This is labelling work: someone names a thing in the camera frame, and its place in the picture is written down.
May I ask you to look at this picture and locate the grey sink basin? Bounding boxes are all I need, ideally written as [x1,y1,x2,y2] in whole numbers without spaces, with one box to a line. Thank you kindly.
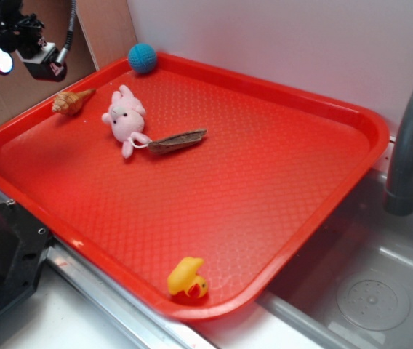
[258,172,413,348]

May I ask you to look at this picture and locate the yellow rubber duck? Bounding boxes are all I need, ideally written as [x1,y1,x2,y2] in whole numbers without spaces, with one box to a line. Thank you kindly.
[167,257,208,299]

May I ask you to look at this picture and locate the red plastic tray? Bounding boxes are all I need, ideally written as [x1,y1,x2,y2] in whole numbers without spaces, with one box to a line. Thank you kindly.
[0,53,389,322]

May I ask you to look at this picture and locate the brown cardboard panel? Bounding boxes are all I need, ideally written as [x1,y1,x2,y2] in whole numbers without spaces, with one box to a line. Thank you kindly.
[0,1,136,124]

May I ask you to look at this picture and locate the brown wood bark piece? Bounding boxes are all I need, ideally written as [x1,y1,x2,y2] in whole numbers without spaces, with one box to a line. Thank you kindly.
[148,129,207,155]

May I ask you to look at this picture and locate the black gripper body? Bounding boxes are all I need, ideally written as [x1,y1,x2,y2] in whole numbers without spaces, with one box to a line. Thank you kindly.
[0,0,47,55]

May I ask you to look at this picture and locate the grey braided cable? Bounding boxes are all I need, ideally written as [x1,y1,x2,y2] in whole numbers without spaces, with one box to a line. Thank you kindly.
[55,0,78,66]

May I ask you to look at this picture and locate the tan spiral sea shell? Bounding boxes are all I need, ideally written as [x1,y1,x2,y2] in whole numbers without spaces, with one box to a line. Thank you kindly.
[52,89,96,116]

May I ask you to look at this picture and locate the pink plush bunny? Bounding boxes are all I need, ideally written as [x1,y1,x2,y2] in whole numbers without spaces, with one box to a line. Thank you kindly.
[102,85,151,159]

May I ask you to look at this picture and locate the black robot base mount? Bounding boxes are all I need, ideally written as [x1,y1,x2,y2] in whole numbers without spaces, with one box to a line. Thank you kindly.
[0,202,51,316]

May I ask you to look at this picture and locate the blue knitted ball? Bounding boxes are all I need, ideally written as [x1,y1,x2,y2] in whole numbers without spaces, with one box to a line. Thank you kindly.
[128,43,157,74]

